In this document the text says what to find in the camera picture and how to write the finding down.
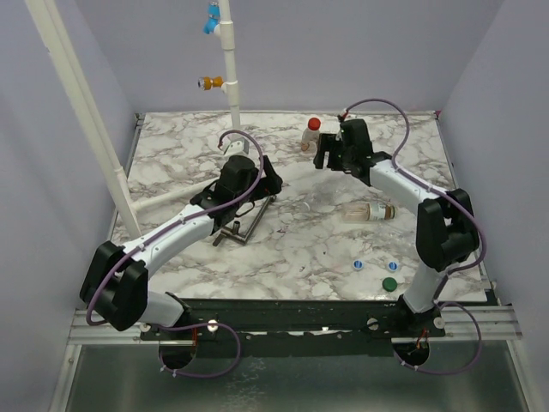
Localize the blue white cap left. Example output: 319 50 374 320
353 259 365 270

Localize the blue pipe valve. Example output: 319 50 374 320
202 1 220 34

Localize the red bottle cap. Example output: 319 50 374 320
307 118 321 130

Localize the aluminium extrusion rail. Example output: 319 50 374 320
46 113 145 412

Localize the green bottle cap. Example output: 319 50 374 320
382 277 398 292

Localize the blue white cap right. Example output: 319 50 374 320
387 261 400 272

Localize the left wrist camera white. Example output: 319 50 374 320
223 137 250 158

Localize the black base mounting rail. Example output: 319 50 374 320
141 299 445 358

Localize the grey metal crank handle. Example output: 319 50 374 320
212 193 278 248

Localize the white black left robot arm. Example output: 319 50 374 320
80 155 282 339

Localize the clear bottle red label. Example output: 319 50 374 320
300 125 320 152

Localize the clear plastic bottle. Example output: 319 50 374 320
299 178 363 213

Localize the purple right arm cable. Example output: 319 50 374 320
338 98 488 377

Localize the white pvc pipe frame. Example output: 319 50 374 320
24 0 249 237

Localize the blue white cap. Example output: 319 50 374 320
353 259 365 270
387 261 400 272

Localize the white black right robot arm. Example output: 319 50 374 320
313 119 480 336

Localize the orange pipe nozzle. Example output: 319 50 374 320
197 76 224 91

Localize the clear bottle green white label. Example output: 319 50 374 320
342 203 396 222

